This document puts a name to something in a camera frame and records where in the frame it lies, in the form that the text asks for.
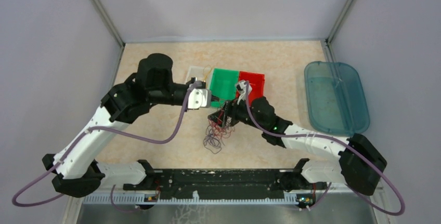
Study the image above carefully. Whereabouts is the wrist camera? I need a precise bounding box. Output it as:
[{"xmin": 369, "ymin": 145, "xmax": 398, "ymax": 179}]
[
  {"xmin": 187, "ymin": 89, "xmax": 212, "ymax": 110},
  {"xmin": 235, "ymin": 80, "xmax": 252, "ymax": 105}
]

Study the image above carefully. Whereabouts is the white cable duct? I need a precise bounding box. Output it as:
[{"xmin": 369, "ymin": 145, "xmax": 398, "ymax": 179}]
[{"xmin": 83, "ymin": 193, "xmax": 314, "ymax": 205}]

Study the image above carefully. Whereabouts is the aluminium frame post right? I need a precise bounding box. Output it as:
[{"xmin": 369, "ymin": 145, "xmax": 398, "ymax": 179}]
[{"xmin": 326, "ymin": 0, "xmax": 356, "ymax": 46}]

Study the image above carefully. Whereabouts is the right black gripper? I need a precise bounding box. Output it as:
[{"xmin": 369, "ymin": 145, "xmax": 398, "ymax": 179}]
[{"xmin": 208, "ymin": 94, "xmax": 265, "ymax": 131}]

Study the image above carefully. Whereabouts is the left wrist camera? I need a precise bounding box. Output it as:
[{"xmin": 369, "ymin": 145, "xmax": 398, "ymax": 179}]
[{"xmin": 187, "ymin": 89, "xmax": 212, "ymax": 110}]

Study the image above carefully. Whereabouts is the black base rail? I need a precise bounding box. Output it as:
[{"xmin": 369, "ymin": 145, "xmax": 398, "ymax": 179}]
[{"xmin": 123, "ymin": 167, "xmax": 328, "ymax": 200}]

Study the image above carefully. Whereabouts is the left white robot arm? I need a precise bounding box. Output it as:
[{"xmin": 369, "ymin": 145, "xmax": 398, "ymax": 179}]
[{"xmin": 42, "ymin": 53, "xmax": 212, "ymax": 198}]

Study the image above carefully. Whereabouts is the coloured wire pile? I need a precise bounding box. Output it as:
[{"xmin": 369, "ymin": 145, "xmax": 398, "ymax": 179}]
[{"xmin": 202, "ymin": 117, "xmax": 236, "ymax": 155}]

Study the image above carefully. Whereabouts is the white plastic bin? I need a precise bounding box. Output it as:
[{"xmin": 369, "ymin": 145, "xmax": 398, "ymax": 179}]
[{"xmin": 184, "ymin": 65, "xmax": 214, "ymax": 87}]

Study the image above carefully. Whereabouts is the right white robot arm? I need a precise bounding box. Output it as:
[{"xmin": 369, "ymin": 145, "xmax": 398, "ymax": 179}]
[{"xmin": 208, "ymin": 97, "xmax": 387, "ymax": 196}]

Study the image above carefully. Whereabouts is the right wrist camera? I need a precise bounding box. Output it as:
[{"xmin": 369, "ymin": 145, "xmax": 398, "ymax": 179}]
[{"xmin": 235, "ymin": 80, "xmax": 252, "ymax": 105}]

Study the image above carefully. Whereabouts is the aluminium frame post left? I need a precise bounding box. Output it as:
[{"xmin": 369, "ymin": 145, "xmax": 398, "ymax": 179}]
[{"xmin": 89, "ymin": 0, "xmax": 125, "ymax": 48}]

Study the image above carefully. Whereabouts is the red plastic bin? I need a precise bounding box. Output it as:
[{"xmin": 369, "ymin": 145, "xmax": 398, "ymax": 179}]
[{"xmin": 239, "ymin": 71, "xmax": 265, "ymax": 103}]

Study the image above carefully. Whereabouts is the green plastic bin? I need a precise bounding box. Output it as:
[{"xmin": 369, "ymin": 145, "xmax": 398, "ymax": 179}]
[{"xmin": 210, "ymin": 68, "xmax": 239, "ymax": 108}]

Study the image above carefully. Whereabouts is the aluminium frame post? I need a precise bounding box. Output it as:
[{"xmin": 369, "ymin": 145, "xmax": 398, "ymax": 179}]
[
  {"xmin": 89, "ymin": 0, "xmax": 125, "ymax": 48},
  {"xmin": 326, "ymin": 0, "xmax": 356, "ymax": 46}
]

